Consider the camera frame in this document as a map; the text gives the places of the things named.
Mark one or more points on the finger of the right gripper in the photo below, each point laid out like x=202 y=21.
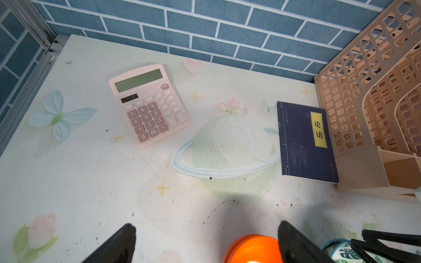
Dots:
x=376 y=236
x=397 y=256

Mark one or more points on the green leaf bowl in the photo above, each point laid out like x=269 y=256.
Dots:
x=340 y=251

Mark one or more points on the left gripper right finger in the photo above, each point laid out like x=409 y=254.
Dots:
x=296 y=248

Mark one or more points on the floral table mat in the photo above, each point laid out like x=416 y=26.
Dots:
x=72 y=173

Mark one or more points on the aluminium rail frame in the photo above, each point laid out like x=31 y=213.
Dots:
x=29 y=48

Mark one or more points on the dark blue book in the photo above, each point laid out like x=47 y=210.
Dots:
x=305 y=145

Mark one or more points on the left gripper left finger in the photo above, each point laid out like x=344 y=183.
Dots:
x=119 y=248

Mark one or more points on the orange bowl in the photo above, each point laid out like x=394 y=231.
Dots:
x=254 y=249

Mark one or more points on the pink calculator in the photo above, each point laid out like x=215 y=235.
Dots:
x=150 y=104

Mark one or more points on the beige file organizer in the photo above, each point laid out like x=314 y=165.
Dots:
x=371 y=92

